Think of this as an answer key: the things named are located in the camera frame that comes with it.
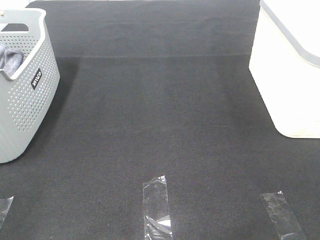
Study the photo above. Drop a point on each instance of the grey-blue towel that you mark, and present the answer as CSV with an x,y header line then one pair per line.
x,y
10,59

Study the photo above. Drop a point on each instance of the centre clear tape strip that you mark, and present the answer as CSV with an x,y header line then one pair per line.
x,y
156,212

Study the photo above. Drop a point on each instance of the clear tape strip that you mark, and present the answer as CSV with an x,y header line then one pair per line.
x,y
5,205
284,220
156,212

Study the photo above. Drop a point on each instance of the grey perforated laundry basket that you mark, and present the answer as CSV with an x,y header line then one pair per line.
x,y
26,96

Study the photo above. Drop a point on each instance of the white basket with grey rim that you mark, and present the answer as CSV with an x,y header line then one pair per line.
x,y
285,65

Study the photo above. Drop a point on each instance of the right clear tape strip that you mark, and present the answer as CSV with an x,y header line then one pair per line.
x,y
284,220

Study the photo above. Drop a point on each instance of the left clear tape strip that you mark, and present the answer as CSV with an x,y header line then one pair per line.
x,y
5,205

